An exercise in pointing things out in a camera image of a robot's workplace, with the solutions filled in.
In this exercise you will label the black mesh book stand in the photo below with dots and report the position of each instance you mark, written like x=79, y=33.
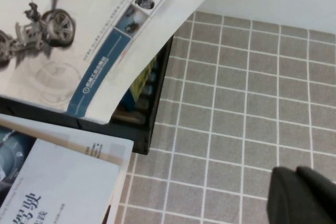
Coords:
x=126, y=132

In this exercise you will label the plain white paperback book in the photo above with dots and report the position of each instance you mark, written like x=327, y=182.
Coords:
x=65, y=132

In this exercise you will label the white car suspension book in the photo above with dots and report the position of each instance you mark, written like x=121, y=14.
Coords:
x=78, y=51

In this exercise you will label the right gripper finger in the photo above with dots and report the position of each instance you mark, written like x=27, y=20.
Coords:
x=302, y=200

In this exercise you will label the autonomous driving book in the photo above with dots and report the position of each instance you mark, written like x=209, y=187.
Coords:
x=65, y=182

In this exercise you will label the grey checked tablecloth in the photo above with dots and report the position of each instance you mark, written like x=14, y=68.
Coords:
x=223, y=103

